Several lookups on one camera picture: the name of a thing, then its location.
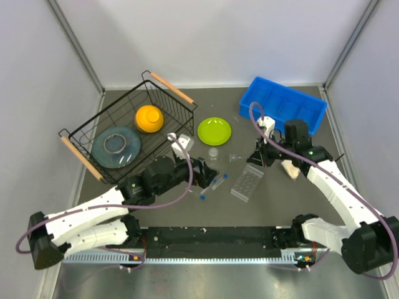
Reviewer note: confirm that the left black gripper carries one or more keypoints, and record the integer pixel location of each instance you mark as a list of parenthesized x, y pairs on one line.
[(197, 177)]

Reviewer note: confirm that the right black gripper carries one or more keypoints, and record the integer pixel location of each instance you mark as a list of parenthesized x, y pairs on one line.
[(256, 157)]

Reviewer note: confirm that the blue capped test tube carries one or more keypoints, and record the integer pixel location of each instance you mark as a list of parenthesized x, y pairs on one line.
[(200, 195), (221, 178), (212, 185)]

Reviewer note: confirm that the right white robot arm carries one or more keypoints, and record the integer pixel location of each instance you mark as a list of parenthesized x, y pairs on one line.
[(366, 240)]

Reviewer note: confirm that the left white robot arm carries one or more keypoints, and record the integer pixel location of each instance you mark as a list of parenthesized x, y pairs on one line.
[(107, 219)]

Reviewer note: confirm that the clear glass bottle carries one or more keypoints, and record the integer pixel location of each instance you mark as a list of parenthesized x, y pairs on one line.
[(213, 154)]

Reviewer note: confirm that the glass thistle funnel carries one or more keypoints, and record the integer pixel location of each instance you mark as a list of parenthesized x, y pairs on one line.
[(237, 157)]

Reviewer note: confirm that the clear test tube rack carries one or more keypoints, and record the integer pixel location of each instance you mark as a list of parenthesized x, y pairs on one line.
[(246, 184)]

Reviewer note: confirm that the beige sponge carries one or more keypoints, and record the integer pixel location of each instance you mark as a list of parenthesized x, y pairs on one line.
[(292, 171)]

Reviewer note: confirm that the green plastic plate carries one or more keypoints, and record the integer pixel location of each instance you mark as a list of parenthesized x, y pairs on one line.
[(214, 131)]

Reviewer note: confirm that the blue plastic bin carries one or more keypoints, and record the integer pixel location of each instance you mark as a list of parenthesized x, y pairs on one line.
[(283, 104)]

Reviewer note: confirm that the orange ribbed bowl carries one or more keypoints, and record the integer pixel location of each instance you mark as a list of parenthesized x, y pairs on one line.
[(149, 119)]

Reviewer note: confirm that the blue ceramic plate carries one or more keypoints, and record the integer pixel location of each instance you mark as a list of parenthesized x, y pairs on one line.
[(116, 147)]

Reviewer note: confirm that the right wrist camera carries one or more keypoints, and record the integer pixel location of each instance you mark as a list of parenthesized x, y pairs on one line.
[(267, 125)]

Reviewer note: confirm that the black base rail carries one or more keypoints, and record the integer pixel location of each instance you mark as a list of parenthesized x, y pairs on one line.
[(204, 245)]

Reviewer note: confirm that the black wire basket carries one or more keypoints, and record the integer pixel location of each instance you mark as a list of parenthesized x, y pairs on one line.
[(178, 111)]

